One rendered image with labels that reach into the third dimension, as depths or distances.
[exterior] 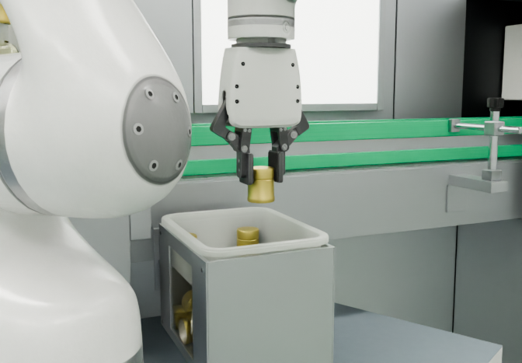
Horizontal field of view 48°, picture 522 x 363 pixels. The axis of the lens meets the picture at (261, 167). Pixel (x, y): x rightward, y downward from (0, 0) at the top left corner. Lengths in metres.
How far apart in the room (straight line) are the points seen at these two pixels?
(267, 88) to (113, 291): 0.37
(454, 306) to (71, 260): 1.24
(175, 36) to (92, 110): 0.77
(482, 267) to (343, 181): 0.54
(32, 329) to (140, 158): 0.14
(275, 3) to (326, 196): 0.44
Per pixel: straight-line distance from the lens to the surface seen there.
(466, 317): 1.56
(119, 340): 0.44
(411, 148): 1.17
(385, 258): 1.42
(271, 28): 0.71
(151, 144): 0.37
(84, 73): 0.36
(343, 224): 1.08
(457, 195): 1.22
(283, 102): 0.74
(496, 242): 1.45
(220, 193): 0.96
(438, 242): 1.50
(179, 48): 1.12
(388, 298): 1.45
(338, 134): 1.07
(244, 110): 0.72
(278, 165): 0.75
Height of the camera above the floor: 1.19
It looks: 7 degrees down
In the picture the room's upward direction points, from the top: straight up
